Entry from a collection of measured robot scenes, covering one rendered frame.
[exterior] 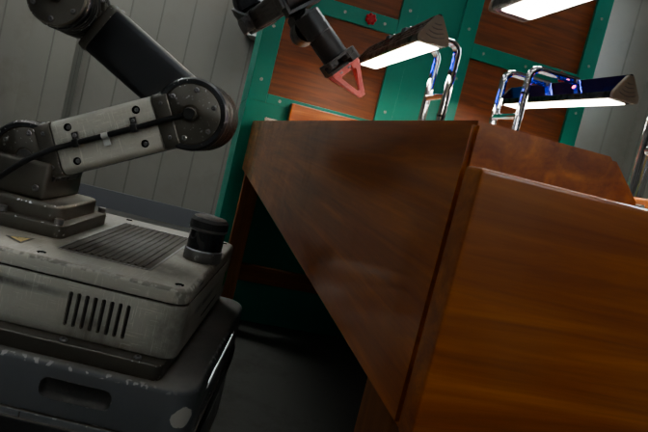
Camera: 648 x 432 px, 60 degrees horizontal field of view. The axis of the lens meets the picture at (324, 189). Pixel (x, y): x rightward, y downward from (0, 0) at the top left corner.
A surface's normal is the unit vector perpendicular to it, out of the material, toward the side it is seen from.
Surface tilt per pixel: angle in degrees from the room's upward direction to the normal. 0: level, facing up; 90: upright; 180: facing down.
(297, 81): 90
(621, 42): 90
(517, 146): 90
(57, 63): 90
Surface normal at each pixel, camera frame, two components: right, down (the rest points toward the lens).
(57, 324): 0.02, 0.07
